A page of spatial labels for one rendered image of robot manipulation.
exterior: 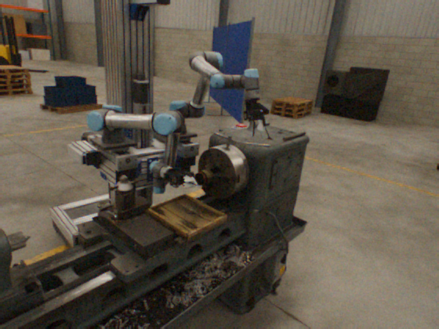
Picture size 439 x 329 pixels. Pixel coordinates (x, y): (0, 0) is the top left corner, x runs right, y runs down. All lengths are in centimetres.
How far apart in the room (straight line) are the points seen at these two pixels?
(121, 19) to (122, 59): 23
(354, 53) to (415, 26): 172
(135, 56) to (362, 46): 1019
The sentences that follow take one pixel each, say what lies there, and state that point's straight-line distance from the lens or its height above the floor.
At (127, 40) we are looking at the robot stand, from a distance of 226.
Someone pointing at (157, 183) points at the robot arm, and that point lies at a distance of 191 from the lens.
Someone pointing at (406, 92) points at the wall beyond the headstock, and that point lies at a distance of 1159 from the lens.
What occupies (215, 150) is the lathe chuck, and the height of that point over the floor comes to 122.
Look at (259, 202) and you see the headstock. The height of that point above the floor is 92.
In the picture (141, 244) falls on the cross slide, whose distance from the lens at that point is 142.
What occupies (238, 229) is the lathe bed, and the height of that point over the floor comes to 73.
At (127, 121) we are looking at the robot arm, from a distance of 186.
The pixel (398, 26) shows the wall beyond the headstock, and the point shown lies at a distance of 1178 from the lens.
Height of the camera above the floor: 179
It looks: 21 degrees down
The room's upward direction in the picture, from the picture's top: 5 degrees clockwise
